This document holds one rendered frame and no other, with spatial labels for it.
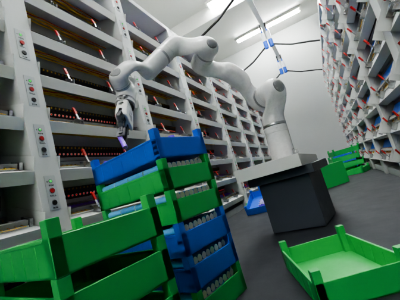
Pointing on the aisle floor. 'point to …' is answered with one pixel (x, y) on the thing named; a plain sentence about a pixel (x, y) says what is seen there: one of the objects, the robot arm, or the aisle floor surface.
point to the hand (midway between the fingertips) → (122, 134)
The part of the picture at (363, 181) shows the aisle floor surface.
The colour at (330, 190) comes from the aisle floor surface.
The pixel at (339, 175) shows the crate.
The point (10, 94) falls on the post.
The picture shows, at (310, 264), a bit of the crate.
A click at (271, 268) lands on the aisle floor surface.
